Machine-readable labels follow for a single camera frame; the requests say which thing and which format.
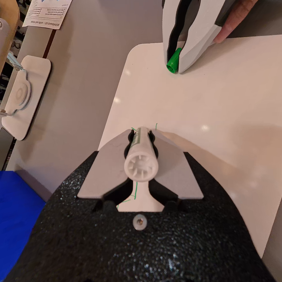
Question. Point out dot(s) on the person's right hand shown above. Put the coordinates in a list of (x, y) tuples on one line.
[(238, 15)]

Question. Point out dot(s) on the printed instruction paper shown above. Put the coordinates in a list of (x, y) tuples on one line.
[(48, 13)]

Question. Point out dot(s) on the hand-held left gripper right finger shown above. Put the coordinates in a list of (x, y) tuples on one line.
[(174, 174)]

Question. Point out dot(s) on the green dry-erase marker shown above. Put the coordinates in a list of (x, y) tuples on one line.
[(141, 154)]

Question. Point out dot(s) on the white whiteboard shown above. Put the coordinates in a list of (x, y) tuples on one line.
[(198, 105)]

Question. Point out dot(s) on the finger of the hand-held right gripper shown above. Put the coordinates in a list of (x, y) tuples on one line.
[(168, 26), (198, 39)]

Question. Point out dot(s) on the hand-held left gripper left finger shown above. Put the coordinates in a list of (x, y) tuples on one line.
[(103, 169)]

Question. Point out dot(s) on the blue storage bin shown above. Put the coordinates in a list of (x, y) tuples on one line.
[(15, 220)]

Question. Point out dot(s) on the green marker cap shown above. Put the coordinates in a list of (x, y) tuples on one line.
[(173, 63)]

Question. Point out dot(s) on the white clipboard stand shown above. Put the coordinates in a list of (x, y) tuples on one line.
[(37, 88)]

